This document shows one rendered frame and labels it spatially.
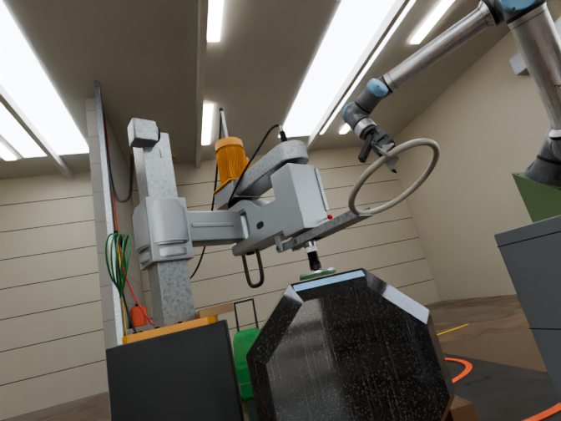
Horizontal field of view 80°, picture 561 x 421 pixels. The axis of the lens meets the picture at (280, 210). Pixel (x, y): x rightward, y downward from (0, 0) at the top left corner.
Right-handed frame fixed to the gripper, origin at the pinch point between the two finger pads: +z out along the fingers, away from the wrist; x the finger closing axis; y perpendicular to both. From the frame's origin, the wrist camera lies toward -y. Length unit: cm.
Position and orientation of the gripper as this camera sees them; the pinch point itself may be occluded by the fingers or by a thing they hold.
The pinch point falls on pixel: (391, 166)
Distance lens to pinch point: 145.0
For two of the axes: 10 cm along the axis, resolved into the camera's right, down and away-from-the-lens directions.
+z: 4.2, 7.4, -5.2
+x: 4.5, 3.3, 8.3
